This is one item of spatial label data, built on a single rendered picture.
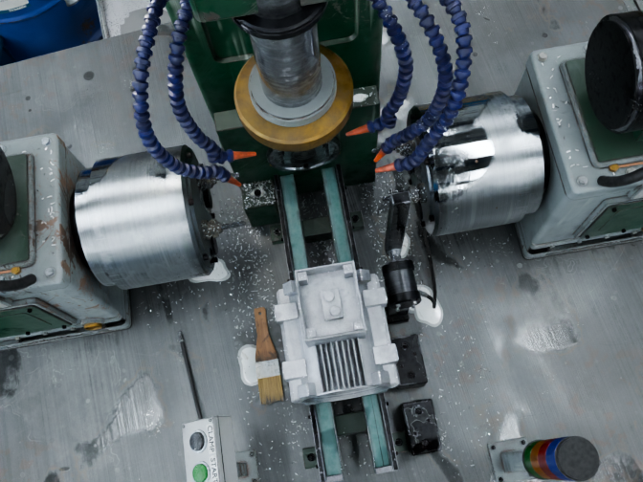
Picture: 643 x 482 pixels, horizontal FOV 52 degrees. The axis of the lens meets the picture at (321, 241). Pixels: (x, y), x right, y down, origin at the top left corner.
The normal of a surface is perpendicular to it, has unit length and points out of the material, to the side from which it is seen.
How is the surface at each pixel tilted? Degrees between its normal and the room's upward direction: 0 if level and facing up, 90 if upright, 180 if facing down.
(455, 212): 66
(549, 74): 0
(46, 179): 0
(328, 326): 0
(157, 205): 13
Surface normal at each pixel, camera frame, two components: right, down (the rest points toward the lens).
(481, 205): 0.12, 0.67
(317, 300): -0.05, -0.33
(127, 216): 0.01, 0.03
